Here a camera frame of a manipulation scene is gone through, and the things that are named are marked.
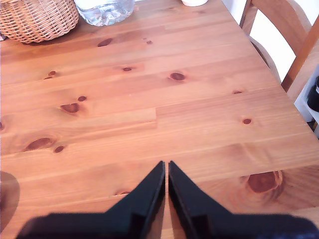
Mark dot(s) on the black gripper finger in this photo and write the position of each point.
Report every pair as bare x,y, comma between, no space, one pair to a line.
144,199
189,199

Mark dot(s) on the black round object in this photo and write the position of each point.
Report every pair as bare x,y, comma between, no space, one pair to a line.
314,97

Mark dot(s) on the wooden chair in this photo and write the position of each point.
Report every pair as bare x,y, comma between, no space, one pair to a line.
299,59

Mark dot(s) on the large clear water bottle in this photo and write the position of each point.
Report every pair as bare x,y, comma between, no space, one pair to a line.
104,12

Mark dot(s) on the small white round camera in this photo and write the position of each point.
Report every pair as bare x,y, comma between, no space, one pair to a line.
194,2

